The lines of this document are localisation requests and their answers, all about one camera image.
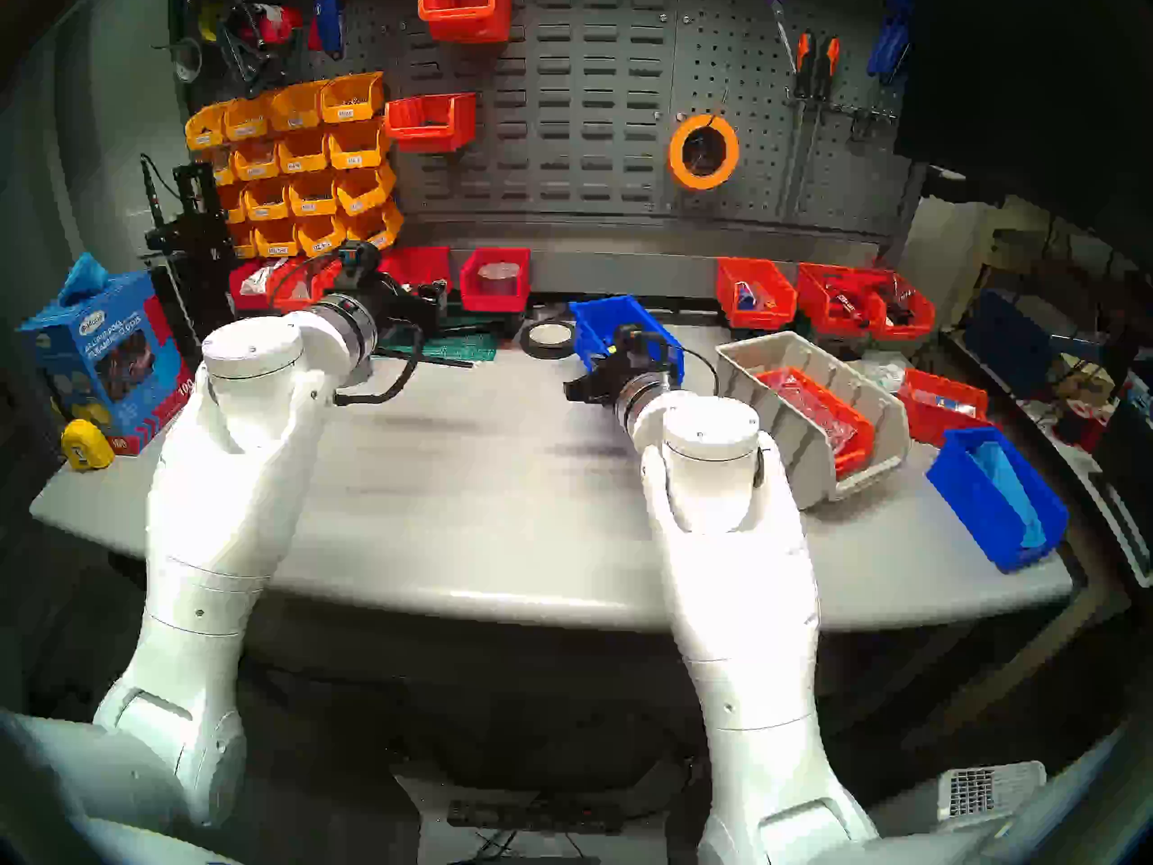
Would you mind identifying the small cardboard box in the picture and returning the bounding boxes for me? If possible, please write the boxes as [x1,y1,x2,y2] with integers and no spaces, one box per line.
[1049,351,1118,405]

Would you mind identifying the grey pegboard with hand tools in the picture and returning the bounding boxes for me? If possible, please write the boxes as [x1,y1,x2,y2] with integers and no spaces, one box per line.
[662,0,920,238]

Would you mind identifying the grey pegboard with yellow bins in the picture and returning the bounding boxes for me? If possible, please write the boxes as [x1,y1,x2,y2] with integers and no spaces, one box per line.
[169,0,406,242]

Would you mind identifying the red bin with white bag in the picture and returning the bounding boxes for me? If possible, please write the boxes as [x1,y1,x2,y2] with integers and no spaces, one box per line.
[228,259,271,311]

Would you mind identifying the black power strip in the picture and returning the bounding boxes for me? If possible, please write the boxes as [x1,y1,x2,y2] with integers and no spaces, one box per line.
[448,798,622,835]

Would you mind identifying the yellow bin labelled M3X6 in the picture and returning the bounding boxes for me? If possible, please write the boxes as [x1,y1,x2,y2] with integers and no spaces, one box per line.
[318,71,386,123]

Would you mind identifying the clear bag of red parts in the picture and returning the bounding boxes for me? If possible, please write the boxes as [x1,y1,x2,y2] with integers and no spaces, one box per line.
[773,372,857,450]

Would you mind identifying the large blue storage bin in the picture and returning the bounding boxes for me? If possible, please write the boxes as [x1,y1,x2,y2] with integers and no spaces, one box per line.
[569,296,685,388]

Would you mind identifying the empty orange wall bin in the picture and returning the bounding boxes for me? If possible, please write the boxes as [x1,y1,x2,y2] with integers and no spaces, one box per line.
[417,0,513,44]

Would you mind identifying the metal hook rack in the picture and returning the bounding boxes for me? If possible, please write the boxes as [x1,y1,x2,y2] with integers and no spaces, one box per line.
[785,88,900,125]

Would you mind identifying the orange masking tape roll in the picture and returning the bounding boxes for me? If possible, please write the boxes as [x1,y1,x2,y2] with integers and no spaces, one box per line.
[667,114,740,191]

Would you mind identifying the white vented appliance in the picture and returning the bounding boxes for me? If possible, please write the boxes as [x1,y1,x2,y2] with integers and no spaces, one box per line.
[937,761,1048,824]

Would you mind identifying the metal wire peg hook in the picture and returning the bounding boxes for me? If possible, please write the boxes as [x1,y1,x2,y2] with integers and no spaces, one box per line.
[690,88,732,172]

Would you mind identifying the yellow bin labelled M3-4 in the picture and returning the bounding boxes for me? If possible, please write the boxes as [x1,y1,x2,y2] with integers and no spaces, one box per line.
[327,117,393,171]

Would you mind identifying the yellow bin labelled M4X4X6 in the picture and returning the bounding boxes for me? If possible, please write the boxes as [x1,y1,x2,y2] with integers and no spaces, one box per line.
[232,135,282,182]

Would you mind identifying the green cutting mat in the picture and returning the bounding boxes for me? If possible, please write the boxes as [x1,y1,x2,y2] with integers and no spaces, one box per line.
[396,306,514,362]

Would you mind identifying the orange bin holding plastic bag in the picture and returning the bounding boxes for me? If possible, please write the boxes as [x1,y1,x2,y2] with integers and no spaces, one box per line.
[757,366,876,478]

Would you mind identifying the yellow tape measure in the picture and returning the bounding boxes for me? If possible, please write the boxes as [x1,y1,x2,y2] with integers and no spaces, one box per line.
[59,418,116,472]

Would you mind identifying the yellow bin labelled M4-0.7 HEX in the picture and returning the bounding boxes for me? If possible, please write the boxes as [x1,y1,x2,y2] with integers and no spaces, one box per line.
[346,202,404,253]

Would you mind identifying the red bin holding tape roll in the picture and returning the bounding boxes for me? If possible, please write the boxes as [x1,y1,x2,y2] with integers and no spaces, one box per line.
[459,247,532,313]

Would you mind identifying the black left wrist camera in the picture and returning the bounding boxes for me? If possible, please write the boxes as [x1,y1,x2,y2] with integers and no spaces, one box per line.
[335,239,384,289]

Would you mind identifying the yellow bin labelled M3X8 BAD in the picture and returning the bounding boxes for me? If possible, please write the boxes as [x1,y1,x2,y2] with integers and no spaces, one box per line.
[222,91,278,141]

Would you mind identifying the black monitor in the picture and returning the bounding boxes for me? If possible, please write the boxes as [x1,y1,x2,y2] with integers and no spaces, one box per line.
[892,0,1153,269]

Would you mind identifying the blue microfibre cloth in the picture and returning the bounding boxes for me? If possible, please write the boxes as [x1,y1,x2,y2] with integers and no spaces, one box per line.
[971,438,1050,549]

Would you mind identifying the yellow bin labelled M3-12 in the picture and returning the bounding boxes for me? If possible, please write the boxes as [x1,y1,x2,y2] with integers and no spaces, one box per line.
[241,178,291,223]

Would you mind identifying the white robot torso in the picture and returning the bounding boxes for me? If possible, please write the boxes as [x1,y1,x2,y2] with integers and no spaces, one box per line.
[847,719,1153,865]

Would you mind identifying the black probe with cable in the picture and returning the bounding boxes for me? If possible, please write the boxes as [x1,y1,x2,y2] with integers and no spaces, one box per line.
[140,151,172,233]

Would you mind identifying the grey louvered wall panel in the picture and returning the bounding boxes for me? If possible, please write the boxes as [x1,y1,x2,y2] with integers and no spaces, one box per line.
[392,0,681,224]

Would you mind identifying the blue cloth in box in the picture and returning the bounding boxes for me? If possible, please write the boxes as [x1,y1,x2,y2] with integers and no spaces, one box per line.
[59,250,111,307]

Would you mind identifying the red bin with clear bag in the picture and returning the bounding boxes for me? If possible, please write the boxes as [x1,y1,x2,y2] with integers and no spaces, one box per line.
[266,257,321,316]

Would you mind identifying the long black plastic strip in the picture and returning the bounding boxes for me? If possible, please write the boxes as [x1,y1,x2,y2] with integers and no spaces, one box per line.
[377,348,475,369]

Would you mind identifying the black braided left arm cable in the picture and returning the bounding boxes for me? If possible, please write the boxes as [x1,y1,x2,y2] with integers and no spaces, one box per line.
[331,321,424,405]

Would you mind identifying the dark blue storage crate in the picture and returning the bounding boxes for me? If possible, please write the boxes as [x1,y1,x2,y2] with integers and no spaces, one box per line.
[962,287,1050,378]

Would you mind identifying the orange wall bin with contents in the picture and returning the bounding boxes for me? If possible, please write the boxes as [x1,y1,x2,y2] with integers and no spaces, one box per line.
[386,92,477,153]

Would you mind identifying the yellow bin labelled M3-8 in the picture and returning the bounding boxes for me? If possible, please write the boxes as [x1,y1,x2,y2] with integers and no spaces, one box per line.
[286,169,343,219]

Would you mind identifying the yellow bin labelled M2.5-5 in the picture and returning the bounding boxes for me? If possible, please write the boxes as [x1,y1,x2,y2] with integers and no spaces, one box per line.
[295,213,350,260]

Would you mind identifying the red thread spool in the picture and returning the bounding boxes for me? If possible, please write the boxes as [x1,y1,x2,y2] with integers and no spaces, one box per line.
[1052,397,1113,454]

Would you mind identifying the yellow bin labelled M2.5-6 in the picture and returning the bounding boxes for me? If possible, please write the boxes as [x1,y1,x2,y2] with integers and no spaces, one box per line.
[252,218,301,260]

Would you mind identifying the blue cleaning cloths box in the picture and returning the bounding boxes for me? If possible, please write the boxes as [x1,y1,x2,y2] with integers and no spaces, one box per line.
[18,270,195,459]

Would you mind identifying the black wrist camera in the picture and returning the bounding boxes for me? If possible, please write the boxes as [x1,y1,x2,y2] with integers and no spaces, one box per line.
[335,239,384,289]
[613,324,672,370]

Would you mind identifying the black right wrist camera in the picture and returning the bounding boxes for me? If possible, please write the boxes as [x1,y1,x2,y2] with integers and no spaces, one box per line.
[613,324,672,370]

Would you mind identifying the flat file orange handle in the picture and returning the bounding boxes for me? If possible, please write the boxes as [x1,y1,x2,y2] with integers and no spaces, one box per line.
[776,30,816,220]

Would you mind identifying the orange bin with blue card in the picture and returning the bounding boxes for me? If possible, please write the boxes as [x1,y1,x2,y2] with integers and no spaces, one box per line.
[896,368,994,447]

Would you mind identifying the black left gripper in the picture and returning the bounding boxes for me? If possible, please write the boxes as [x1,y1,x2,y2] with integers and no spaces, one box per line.
[377,273,449,331]

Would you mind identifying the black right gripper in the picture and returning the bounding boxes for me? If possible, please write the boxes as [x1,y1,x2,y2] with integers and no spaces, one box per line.
[564,357,639,408]

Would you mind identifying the blue bin holding cloth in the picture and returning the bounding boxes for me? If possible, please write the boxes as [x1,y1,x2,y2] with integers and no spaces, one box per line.
[926,426,1070,573]

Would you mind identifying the round file orange handle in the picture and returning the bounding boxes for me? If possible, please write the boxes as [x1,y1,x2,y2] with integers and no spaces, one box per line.
[791,36,841,217]

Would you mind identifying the black metal stand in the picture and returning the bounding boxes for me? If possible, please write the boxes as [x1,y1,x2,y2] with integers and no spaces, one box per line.
[144,160,244,373]

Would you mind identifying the red bin with card pack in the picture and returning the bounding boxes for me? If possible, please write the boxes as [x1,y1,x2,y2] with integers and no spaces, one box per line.
[378,247,451,287]

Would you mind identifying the blue spring clamps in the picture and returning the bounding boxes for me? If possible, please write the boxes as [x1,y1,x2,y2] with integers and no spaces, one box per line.
[867,0,915,89]

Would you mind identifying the yellow bin labelled M4-6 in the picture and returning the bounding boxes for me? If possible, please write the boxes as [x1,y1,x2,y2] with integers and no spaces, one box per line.
[275,126,334,176]

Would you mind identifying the yellow bin labelled M3-6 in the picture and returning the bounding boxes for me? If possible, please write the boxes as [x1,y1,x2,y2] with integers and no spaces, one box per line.
[335,162,397,218]

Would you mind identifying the large grey storage bin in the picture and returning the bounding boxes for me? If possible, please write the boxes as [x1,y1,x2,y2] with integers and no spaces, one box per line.
[716,332,911,510]

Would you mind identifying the black tape roll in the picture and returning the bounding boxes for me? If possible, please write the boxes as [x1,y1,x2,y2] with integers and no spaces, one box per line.
[522,320,577,361]

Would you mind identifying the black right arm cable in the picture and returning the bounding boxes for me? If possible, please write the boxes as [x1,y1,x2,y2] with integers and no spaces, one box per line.
[671,343,722,397]

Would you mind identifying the orange bin with glue bottles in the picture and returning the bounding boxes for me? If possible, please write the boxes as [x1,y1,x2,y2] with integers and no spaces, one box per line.
[716,257,798,330]

